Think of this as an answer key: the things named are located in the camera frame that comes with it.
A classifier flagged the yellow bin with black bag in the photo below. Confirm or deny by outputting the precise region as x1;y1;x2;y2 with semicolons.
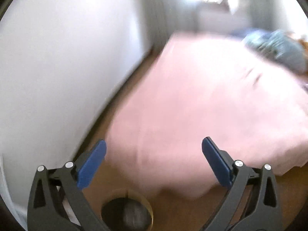
100;189;154;231

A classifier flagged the pink bed sheet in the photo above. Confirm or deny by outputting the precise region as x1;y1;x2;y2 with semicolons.
105;32;308;199

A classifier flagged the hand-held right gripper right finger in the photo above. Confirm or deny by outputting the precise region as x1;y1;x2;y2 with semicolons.
201;136;285;231

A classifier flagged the grey blue blanket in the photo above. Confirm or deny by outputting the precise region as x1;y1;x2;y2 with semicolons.
243;28;308;74

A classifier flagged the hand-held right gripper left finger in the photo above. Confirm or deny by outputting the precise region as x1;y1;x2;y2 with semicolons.
27;139;111;231

